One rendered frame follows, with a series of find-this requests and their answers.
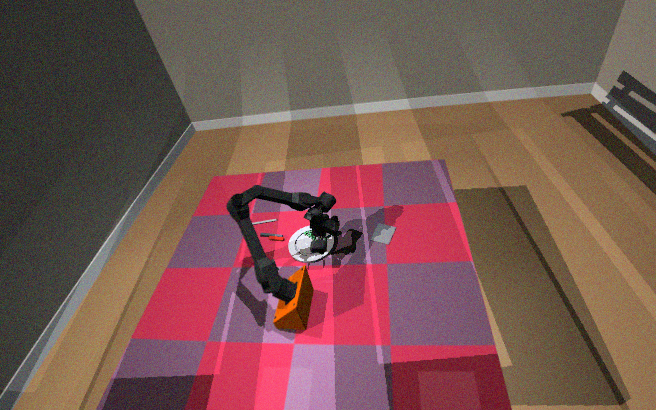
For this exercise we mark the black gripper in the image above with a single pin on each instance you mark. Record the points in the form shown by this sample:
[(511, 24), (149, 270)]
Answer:
[(319, 245)]

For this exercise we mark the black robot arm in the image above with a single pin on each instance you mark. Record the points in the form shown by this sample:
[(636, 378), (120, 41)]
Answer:
[(266, 271)]

